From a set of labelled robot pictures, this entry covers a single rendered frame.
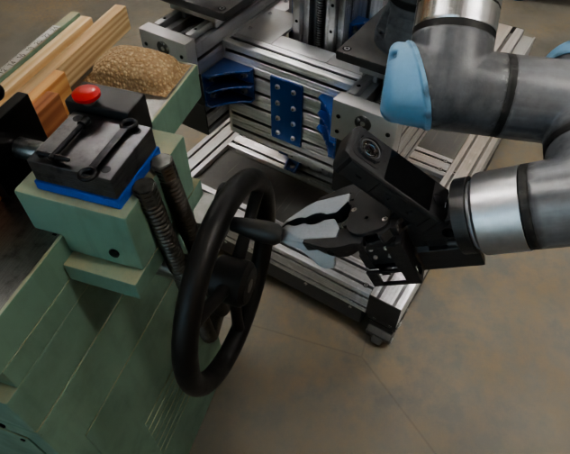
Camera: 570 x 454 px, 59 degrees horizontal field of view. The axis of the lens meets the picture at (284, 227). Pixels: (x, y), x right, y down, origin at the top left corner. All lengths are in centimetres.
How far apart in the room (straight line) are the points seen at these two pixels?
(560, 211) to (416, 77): 16
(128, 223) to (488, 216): 34
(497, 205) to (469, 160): 132
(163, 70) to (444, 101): 46
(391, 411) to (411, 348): 20
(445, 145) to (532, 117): 135
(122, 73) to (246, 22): 58
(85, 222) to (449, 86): 39
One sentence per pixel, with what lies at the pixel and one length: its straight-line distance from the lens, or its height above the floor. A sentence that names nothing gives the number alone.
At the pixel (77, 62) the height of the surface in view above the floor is 92.
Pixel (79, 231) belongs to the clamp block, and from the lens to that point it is 60.
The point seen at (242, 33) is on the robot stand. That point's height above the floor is 73.
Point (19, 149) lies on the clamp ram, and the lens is 66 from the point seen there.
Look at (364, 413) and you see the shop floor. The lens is 145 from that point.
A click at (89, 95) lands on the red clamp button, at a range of 59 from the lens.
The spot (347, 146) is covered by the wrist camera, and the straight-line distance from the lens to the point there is 45.
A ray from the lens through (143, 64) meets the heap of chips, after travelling 81.
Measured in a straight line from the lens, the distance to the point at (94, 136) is 57.
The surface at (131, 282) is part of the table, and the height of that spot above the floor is 87.
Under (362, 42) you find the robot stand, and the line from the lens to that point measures 107.
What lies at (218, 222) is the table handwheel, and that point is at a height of 95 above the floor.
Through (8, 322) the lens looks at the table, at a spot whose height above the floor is 88.
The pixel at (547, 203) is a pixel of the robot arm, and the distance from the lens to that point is 45.
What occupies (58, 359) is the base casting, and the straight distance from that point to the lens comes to 70.
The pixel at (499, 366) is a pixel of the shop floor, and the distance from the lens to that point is 160.
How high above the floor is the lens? 134
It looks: 49 degrees down
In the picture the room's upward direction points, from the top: straight up
